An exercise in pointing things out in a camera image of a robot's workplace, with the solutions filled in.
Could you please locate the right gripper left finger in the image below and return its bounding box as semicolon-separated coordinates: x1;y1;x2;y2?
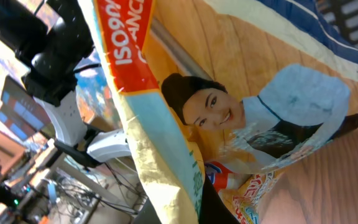
138;199;162;224

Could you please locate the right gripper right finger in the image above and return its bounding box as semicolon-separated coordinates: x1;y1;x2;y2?
199;177;239;224

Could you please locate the yellow snack bag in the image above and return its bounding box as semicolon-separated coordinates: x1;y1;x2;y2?
80;0;358;223

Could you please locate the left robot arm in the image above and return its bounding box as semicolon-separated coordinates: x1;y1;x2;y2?
0;0;131;168

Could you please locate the grey plastic basket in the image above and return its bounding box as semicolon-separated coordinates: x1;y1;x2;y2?
316;0;358;48

